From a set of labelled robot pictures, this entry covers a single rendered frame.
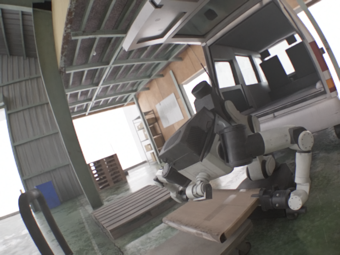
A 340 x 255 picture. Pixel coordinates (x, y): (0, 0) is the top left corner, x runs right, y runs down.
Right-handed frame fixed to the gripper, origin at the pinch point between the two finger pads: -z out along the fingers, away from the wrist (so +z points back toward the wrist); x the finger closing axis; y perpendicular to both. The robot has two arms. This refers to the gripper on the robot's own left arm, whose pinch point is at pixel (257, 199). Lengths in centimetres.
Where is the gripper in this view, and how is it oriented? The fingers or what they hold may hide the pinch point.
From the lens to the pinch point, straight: 97.3
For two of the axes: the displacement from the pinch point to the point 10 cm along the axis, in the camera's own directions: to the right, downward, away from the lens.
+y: 7.7, -2.8, 5.7
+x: 3.7, 9.3, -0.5
